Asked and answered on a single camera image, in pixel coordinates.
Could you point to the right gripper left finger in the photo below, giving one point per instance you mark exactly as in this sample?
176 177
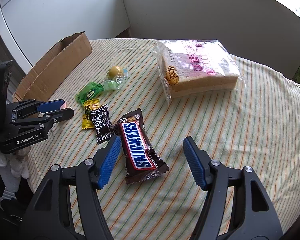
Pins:
49 216

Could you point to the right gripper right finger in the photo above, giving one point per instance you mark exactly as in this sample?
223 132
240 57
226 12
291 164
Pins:
253 215

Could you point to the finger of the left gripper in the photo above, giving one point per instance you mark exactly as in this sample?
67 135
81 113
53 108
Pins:
45 121
25 108

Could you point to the yellow candy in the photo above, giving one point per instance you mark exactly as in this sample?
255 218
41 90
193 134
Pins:
89 106

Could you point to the black candy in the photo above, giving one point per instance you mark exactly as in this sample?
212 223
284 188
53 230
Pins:
103 126

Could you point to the light green clear-wrapped candy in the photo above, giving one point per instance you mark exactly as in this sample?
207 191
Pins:
114 84

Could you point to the yellow ball jelly cup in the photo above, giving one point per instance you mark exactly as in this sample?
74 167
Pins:
116 71

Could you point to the Snickers bar brown wrapper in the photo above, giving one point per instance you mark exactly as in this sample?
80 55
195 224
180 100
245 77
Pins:
142 161

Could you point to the packaged sliced bread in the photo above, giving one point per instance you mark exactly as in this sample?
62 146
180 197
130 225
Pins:
191 67

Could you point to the white gloved left hand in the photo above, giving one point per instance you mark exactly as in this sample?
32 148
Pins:
17 162

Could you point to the cardboard box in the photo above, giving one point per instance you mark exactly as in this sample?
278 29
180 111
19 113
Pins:
53 68

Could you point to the striped tablecloth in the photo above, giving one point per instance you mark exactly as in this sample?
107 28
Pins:
256 126

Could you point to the white cabinet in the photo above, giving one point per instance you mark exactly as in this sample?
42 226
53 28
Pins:
29 28

